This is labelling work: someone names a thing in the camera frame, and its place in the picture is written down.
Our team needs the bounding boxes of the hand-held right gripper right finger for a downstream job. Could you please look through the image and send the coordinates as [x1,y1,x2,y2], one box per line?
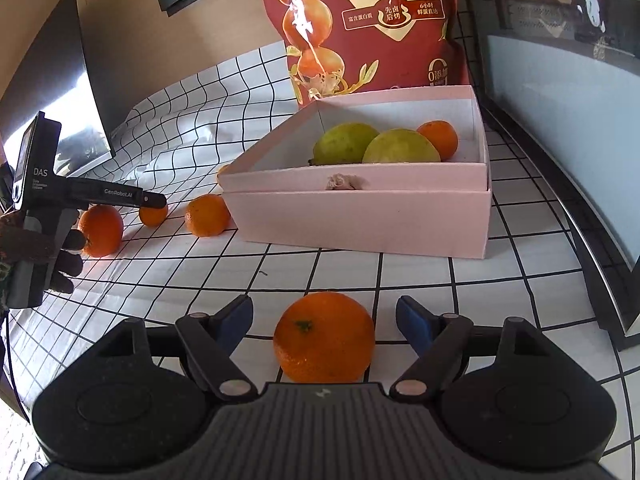
[391,296,553,401]

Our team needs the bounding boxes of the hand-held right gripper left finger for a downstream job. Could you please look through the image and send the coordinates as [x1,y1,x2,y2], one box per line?
[95,294,258,401]

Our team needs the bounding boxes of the small orange mandarin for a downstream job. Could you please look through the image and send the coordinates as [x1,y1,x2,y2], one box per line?
[139,206,169,227]

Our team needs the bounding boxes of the pink cardboard box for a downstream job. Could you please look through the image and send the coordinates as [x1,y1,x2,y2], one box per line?
[216,85,493,261]

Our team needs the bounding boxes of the green pear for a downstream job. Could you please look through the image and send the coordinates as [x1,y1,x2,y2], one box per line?
[362,128,442,165]
[308,122,381,167]

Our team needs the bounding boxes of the person's left hand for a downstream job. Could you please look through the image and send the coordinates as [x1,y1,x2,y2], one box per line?
[0,210,85,295]

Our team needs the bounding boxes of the white black-grid tablecloth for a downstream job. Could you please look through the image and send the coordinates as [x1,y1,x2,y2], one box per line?
[0,40,640,480]

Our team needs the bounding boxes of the glass-panel computer case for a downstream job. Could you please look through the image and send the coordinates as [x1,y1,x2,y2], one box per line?
[460,0,640,351]

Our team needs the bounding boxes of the red snack bag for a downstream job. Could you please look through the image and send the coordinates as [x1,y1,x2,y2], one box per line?
[250,0,473,111]

